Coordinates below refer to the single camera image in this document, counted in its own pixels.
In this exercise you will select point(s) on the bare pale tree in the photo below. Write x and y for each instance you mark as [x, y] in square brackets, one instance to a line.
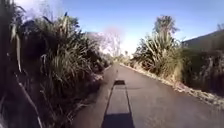
[111, 41]

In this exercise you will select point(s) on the large flax bush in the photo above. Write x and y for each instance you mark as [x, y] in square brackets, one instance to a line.
[160, 53]

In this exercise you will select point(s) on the row of flax bushes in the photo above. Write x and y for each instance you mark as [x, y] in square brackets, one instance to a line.
[56, 60]

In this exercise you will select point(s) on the dark asphalt path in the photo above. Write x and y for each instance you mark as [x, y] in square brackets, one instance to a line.
[156, 103]

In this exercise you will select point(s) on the cabbage tree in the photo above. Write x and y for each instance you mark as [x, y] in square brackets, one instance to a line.
[165, 24]

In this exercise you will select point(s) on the dry grass verge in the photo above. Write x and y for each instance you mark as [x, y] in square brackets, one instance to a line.
[186, 88]

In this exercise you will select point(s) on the dark hedge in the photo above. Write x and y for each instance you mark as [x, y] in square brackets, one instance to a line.
[203, 70]

